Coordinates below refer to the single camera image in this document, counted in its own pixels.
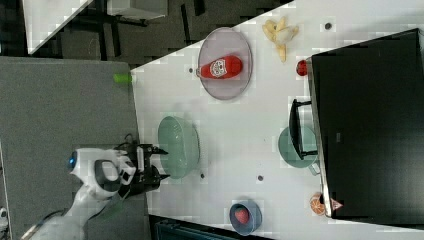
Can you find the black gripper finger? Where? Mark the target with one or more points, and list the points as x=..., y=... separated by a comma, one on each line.
x=157, y=150
x=160, y=177

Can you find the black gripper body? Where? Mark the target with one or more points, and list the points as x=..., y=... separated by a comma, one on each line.
x=143, y=179

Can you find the green plastic strainer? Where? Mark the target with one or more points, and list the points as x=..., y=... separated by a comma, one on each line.
x=179, y=139

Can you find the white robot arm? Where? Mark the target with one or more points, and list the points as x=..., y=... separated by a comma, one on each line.
x=122, y=171

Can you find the green stick in cup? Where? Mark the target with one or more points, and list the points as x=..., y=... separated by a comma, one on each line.
x=112, y=208

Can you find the green marker pen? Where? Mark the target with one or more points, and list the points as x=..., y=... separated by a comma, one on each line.
x=122, y=78

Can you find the red strawberry toy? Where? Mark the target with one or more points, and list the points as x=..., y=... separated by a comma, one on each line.
x=242, y=215

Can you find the blue bowl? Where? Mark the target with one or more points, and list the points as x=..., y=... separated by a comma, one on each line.
x=254, y=222

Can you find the red ketchup bottle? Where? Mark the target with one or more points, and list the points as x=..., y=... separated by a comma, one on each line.
x=222, y=68

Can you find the grey floor mat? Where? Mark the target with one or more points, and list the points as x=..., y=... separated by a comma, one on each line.
x=49, y=108

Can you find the grey round plate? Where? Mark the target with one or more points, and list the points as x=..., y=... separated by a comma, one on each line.
x=219, y=43

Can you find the green mug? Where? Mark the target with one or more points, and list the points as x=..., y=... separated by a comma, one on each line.
x=291, y=157

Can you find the orange slice toy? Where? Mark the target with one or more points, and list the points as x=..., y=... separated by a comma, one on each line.
x=316, y=204

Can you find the small red tomato toy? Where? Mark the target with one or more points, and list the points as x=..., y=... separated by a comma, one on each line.
x=301, y=68

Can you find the white side table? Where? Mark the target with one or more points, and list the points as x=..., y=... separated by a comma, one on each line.
x=44, y=18

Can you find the black toaster oven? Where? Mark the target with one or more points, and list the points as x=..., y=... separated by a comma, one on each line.
x=367, y=101

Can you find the blue black table frame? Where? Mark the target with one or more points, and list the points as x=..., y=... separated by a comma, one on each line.
x=163, y=228

